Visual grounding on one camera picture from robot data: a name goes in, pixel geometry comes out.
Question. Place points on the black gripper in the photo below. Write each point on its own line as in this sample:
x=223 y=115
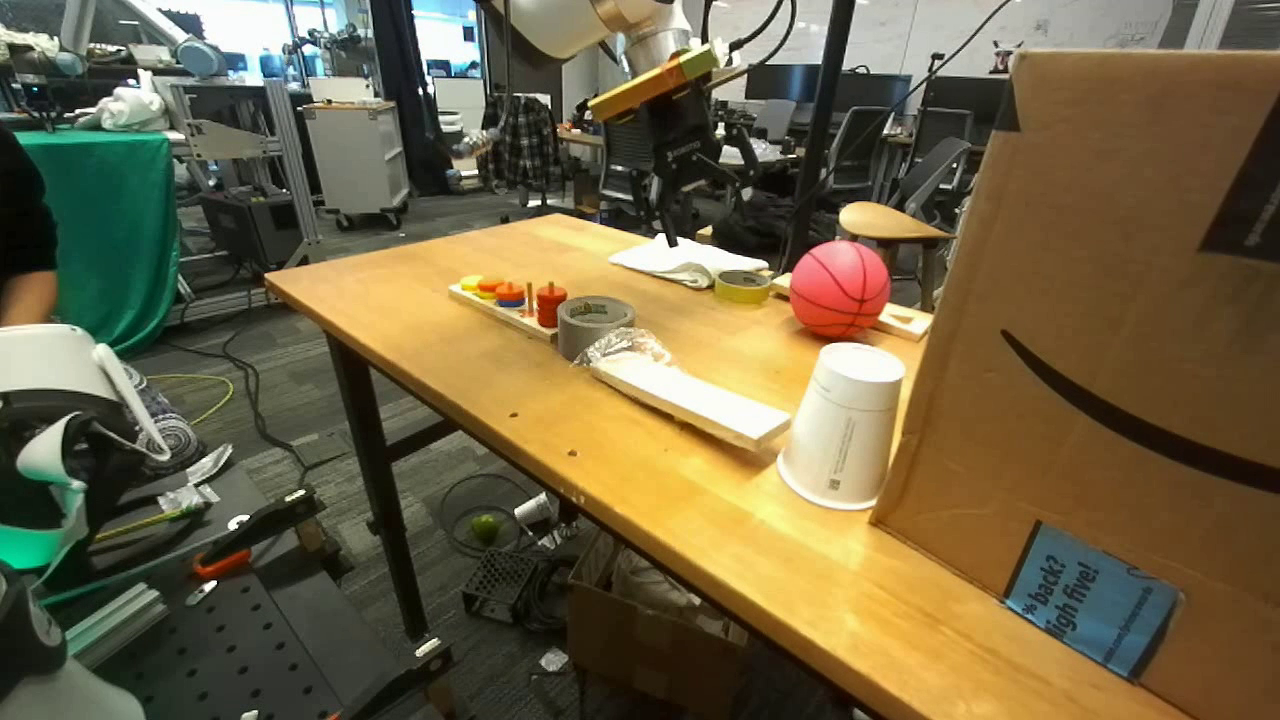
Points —
x=680 y=141

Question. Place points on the pink rubber ball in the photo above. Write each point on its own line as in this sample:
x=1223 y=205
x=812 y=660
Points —
x=840 y=291

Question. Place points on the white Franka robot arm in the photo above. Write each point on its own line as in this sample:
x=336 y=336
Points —
x=561 y=21

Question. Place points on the green small ball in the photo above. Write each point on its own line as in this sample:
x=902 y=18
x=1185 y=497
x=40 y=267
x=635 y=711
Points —
x=485 y=529

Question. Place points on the grey office chair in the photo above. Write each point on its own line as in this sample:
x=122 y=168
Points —
x=623 y=164

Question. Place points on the black backpack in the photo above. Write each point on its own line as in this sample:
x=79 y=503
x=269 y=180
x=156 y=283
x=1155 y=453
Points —
x=761 y=228

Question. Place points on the yellow green tape roll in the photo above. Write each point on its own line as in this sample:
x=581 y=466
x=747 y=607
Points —
x=742 y=286

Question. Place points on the white flat tray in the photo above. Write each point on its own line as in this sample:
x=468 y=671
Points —
x=686 y=398

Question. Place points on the round wooden stool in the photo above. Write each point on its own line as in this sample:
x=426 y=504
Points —
x=887 y=224

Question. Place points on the white paper cup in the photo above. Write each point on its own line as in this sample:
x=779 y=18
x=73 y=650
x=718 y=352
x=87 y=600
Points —
x=840 y=424

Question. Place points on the white rolling cabinet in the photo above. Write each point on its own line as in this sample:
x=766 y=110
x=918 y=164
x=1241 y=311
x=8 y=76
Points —
x=355 y=163

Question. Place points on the grey metal shelf rack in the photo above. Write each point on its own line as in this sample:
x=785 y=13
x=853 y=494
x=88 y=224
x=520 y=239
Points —
x=247 y=163

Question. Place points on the brown cardboard box under table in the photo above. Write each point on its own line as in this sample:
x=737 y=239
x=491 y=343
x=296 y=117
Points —
x=652 y=653

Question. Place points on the large cardboard shipping box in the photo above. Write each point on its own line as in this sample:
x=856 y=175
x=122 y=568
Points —
x=1104 y=335

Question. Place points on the black hand tool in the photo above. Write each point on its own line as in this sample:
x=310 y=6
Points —
x=266 y=516

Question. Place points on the blue sticker on box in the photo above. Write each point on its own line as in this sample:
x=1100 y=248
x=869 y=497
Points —
x=1088 y=600

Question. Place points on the black perforated breadboard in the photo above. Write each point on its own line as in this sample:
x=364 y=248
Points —
x=254 y=653

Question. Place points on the person black shirt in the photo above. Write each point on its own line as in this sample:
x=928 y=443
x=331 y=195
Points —
x=26 y=205

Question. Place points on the aluminium extrusion bar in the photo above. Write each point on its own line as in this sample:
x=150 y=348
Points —
x=112 y=626

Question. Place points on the tan wrist mount plate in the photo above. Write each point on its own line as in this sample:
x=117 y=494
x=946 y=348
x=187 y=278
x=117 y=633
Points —
x=652 y=83

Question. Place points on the grey duct tape roll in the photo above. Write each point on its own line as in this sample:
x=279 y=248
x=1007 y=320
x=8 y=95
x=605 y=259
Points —
x=595 y=324

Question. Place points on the black metal table frame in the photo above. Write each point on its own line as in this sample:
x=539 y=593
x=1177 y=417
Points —
x=383 y=494

